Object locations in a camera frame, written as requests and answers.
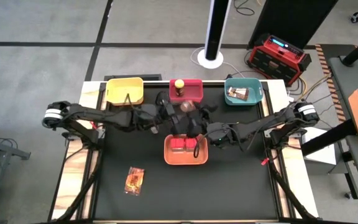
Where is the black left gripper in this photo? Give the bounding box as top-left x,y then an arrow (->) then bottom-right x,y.
155,91 -> 186,138

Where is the red-lid smoked paprika tin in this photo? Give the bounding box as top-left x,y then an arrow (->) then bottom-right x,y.
185,138 -> 198,152
170,138 -> 186,152

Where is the yellow-lid chili logo jar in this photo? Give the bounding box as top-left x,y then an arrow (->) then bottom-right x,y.
173,78 -> 186,96

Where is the brown and white spice packet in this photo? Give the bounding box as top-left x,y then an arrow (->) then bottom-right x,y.
227,86 -> 250,102

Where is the orange spice packet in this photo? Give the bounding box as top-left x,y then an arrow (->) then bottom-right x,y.
124,166 -> 145,197

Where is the orange plastic bin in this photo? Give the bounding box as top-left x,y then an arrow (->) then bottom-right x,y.
163,133 -> 209,166

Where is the pink plastic bin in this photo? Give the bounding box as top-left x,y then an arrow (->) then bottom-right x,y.
168,78 -> 204,104

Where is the teal plastic bin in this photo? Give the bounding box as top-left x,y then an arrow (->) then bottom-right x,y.
224,77 -> 264,106

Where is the black floor plate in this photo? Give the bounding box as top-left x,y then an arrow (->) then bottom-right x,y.
103,73 -> 163,82

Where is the yellow plastic bin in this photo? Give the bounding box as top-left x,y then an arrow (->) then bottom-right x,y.
105,77 -> 145,106

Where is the red portable power station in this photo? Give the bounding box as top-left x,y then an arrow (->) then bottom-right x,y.
248,34 -> 312,87

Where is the white and black tower fan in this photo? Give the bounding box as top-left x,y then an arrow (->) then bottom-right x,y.
196,0 -> 232,70

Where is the white box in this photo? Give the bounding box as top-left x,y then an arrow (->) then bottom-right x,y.
301,126 -> 337,166

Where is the black partition panel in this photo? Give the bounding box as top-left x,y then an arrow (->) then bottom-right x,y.
247,0 -> 339,50

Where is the yellow black hazard strip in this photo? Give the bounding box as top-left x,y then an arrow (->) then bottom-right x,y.
314,44 -> 348,124

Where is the black office desk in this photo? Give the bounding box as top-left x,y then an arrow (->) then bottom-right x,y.
327,54 -> 358,214

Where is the black diagonal frame brace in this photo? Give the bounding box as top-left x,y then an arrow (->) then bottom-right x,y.
266,148 -> 316,220
55,148 -> 101,222

